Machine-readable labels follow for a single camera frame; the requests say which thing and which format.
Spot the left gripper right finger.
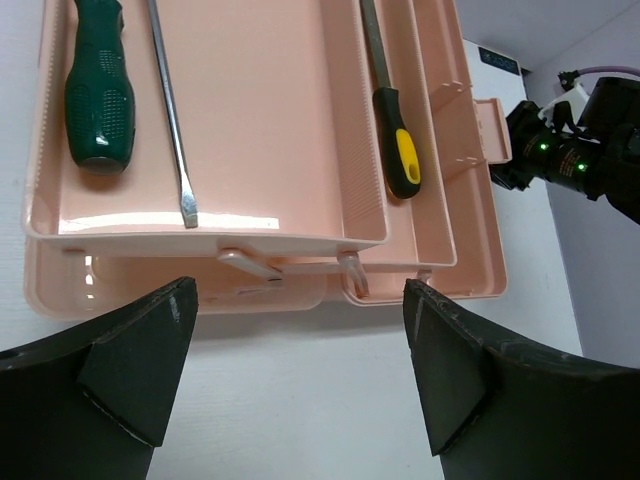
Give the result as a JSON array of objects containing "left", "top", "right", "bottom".
[{"left": 403, "top": 280, "right": 639, "bottom": 479}]

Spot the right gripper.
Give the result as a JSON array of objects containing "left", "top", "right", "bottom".
[{"left": 490, "top": 101, "right": 604, "bottom": 200}]

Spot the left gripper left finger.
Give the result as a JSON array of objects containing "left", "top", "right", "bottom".
[{"left": 1, "top": 277, "right": 198, "bottom": 479}]

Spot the yellow black handled file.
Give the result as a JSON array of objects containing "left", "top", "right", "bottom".
[{"left": 359, "top": 1, "right": 422, "bottom": 200}]

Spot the long green screwdriver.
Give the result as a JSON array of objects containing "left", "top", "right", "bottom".
[{"left": 147, "top": 0, "right": 198, "bottom": 229}]

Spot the pink plastic toolbox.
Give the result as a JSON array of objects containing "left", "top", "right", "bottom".
[{"left": 24, "top": 1, "right": 511, "bottom": 320}]

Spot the short green screwdriver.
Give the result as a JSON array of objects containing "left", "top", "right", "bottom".
[{"left": 64, "top": 1, "right": 135, "bottom": 176}]

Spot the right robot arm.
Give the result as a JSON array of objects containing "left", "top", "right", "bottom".
[{"left": 490, "top": 71, "right": 639, "bottom": 222}]

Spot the right blue label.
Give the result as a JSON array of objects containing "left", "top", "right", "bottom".
[{"left": 478, "top": 46, "right": 521, "bottom": 76}]

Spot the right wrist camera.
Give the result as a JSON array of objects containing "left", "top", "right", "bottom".
[{"left": 538, "top": 69, "right": 590, "bottom": 127}]

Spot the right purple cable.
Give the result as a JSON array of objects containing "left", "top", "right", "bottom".
[{"left": 574, "top": 63, "right": 640, "bottom": 80}]

